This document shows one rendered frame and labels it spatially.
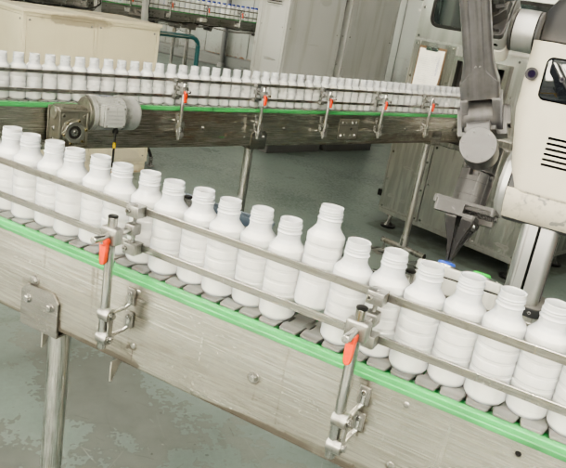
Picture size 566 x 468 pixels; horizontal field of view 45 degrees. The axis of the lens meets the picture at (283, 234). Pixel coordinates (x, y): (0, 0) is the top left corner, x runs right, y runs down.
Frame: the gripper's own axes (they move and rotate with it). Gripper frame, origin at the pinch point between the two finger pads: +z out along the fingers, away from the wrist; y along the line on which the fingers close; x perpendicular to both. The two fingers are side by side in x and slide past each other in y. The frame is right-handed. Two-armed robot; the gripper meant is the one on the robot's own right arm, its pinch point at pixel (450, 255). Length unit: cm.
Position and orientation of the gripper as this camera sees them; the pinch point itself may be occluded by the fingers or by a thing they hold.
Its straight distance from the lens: 119.2
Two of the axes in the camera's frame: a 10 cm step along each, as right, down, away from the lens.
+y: 8.6, 2.9, -4.2
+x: 4.0, 1.3, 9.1
